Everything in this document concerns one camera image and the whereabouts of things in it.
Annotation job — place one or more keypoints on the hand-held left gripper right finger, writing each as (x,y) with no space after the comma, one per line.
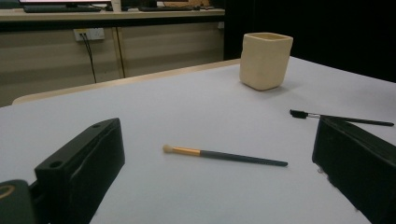
(361,168)

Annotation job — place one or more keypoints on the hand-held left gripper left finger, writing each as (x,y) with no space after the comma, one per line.
(81,168)

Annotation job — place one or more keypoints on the black eyebrow comb brush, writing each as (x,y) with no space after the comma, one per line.
(299,114)

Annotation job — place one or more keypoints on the makeup brush with gold ferrule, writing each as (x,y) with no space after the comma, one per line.
(236,157)

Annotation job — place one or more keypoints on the cream square ceramic cup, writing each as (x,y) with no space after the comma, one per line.
(264,62)

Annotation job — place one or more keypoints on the beige desk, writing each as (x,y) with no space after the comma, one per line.
(149,46)

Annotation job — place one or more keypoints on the black keyboard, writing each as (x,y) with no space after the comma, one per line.
(165,9)
(62,9)

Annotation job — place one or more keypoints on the computer monitor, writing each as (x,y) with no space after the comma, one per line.
(62,2)

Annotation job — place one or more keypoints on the white wall socket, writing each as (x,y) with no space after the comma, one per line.
(93,33)

